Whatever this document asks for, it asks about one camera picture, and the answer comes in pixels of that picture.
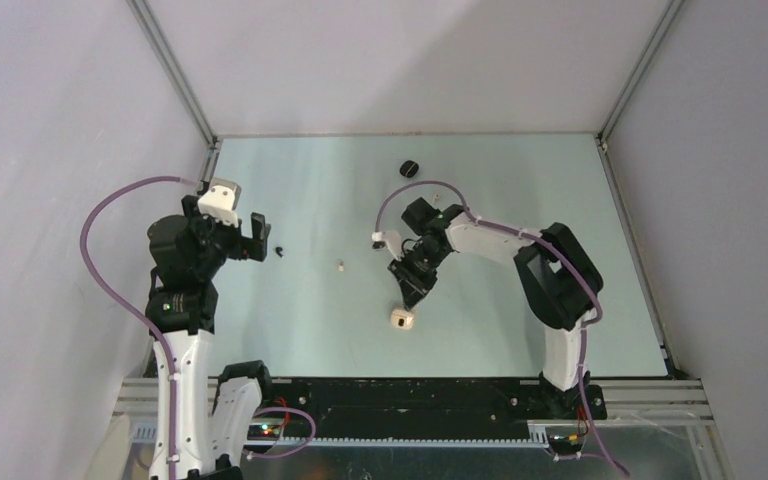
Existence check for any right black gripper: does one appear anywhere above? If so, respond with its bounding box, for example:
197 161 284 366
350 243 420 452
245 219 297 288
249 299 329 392
389 241 451 310

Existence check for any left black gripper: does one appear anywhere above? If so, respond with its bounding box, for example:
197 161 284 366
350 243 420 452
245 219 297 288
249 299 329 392
182 195 269 278

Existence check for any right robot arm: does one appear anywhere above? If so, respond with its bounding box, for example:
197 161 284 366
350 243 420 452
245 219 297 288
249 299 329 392
371 198 604 419

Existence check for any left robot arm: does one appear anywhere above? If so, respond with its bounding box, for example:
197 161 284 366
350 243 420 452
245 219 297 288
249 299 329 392
145 187 276 479

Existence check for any black earbud charging case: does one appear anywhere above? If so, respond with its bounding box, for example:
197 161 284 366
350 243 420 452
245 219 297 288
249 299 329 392
398 160 420 179

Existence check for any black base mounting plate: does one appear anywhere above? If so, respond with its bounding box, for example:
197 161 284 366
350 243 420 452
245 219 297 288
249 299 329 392
259 377 607 442

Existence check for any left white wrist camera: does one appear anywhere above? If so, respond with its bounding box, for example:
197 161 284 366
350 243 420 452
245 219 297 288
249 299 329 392
197 177 241 228

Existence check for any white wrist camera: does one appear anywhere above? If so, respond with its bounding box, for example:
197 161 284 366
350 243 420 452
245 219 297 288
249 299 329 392
197 177 241 228
371 230 404 260

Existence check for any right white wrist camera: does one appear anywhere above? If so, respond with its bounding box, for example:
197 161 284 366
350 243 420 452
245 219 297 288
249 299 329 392
371 230 404 260

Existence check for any left aluminium frame post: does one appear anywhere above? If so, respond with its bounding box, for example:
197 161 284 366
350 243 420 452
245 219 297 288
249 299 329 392
126 0 217 148

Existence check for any aluminium frame post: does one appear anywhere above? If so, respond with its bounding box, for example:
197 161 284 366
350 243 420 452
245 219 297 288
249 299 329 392
126 0 217 148
595 0 690 379

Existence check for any right aluminium frame post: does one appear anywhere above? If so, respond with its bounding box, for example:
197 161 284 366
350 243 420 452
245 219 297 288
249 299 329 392
595 0 690 379

